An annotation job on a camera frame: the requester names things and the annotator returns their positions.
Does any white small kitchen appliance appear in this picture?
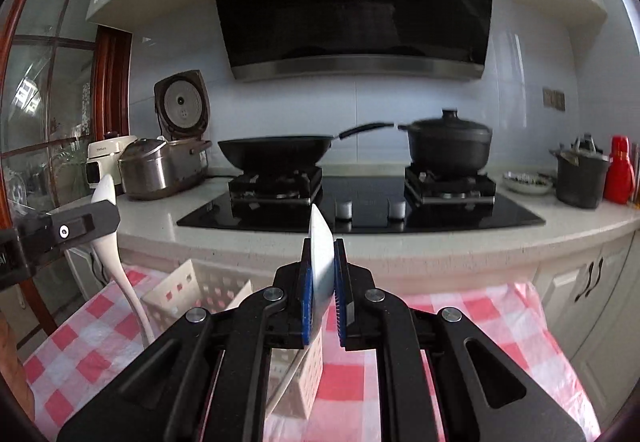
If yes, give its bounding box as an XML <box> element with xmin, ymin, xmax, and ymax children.
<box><xmin>85</xmin><ymin>135</ymin><xmax>138</xmax><ymax>186</ymax></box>

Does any wooden framed glass door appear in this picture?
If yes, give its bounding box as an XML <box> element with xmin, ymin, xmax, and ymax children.
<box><xmin>0</xmin><ymin>0</ymin><xmax>133</xmax><ymax>338</ymax></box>

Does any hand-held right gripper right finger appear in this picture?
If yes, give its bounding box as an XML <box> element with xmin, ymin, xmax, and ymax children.
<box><xmin>332</xmin><ymin>238</ymin><xmax>587</xmax><ymax>442</ymax></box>

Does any white plate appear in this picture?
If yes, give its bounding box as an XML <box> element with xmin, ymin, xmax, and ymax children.
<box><xmin>502</xmin><ymin>170</ymin><xmax>554</xmax><ymax>195</ymax></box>

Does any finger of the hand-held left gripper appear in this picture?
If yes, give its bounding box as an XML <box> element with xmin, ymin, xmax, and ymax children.
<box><xmin>17</xmin><ymin>200</ymin><xmax>121</xmax><ymax>269</ymax></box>

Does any grey lidded stock pot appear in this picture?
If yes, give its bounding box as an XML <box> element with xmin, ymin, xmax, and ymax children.
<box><xmin>550</xmin><ymin>134</ymin><xmax>612</xmax><ymax>210</ymax></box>

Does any red white checked tablecloth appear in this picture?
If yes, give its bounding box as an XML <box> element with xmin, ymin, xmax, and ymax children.
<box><xmin>20</xmin><ymin>264</ymin><xmax>601</xmax><ymax>442</ymax></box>

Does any red bottle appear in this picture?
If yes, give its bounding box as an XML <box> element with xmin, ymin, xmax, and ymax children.
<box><xmin>603</xmin><ymin>135</ymin><xmax>636</xmax><ymax>205</ymax></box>

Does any black glass gas stove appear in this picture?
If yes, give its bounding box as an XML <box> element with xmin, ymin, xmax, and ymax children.
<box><xmin>176</xmin><ymin>166</ymin><xmax>546</xmax><ymax>235</ymax></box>

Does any white plastic spoon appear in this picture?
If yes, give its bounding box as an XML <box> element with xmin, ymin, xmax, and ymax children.
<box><xmin>91</xmin><ymin>174</ymin><xmax>156</xmax><ymax>349</ymax></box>
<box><xmin>267</xmin><ymin>204</ymin><xmax>335</xmax><ymax>418</ymax></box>

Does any open steel rice cooker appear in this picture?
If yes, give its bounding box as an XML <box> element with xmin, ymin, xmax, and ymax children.
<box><xmin>118</xmin><ymin>69</ymin><xmax>213</xmax><ymax>201</ymax></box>

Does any white perforated utensil basket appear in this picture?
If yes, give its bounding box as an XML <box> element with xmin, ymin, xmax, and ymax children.
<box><xmin>141</xmin><ymin>259</ymin><xmax>326</xmax><ymax>419</ymax></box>

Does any black lidded cooking pot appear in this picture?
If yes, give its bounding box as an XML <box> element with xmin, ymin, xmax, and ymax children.
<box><xmin>397</xmin><ymin>109</ymin><xmax>493</xmax><ymax>173</ymax></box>

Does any black wok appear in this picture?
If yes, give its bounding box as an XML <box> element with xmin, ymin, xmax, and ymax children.
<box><xmin>217</xmin><ymin>122</ymin><xmax>396</xmax><ymax>171</ymax></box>

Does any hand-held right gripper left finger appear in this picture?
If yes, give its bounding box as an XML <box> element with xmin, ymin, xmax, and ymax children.
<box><xmin>57</xmin><ymin>239</ymin><xmax>315</xmax><ymax>442</ymax></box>

